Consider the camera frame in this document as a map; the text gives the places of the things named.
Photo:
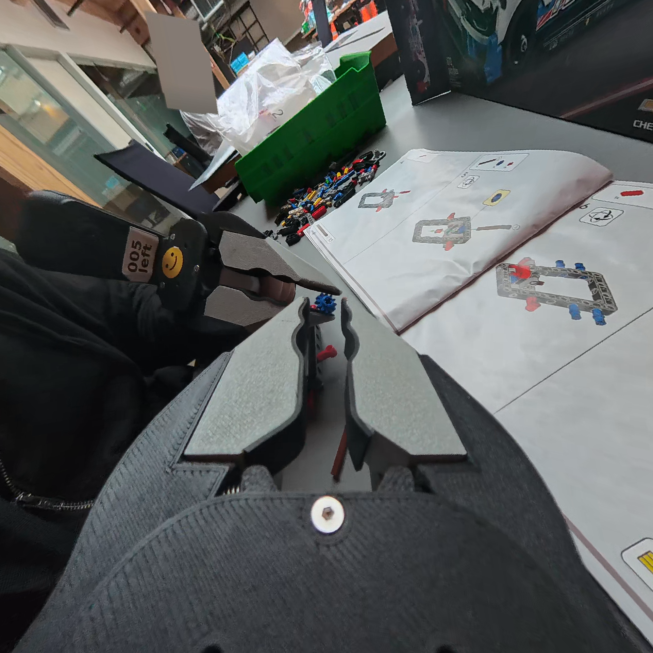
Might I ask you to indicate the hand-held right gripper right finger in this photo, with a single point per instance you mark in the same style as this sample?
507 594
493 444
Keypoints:
398 403

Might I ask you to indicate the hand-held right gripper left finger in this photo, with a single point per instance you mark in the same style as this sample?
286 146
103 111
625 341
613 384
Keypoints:
255 393

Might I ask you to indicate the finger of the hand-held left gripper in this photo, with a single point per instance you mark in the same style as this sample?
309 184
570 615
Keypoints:
234 306
260 257

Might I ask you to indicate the black lego frame assembly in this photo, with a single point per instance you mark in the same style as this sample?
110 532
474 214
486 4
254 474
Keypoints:
314 367

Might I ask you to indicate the blue lego gear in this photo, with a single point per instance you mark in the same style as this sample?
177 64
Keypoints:
324 303

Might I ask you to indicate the brown lego axle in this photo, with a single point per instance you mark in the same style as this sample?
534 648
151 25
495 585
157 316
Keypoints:
337 459

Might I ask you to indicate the person's left forearm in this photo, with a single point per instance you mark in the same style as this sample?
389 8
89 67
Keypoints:
92 326

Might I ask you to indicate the pile of lego pieces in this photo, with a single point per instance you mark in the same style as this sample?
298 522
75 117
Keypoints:
316 199

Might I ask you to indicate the lego instruction booklet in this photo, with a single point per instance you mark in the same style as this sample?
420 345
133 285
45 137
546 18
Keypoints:
561 357

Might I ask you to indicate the lego set box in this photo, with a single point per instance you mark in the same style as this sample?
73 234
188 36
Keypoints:
561 66

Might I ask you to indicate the person's left hand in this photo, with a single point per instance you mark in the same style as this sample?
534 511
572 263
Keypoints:
279 292

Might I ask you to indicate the black chair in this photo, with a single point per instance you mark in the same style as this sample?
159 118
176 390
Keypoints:
153 171

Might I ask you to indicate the glass door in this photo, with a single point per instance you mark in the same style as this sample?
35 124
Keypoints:
46 117

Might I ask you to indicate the green storage bin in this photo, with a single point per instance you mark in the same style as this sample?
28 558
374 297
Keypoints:
316 132

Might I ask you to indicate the clear plastic bags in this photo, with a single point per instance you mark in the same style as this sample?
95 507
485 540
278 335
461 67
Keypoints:
265 86

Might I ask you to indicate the person's black jacket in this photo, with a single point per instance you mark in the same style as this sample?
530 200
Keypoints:
46 449

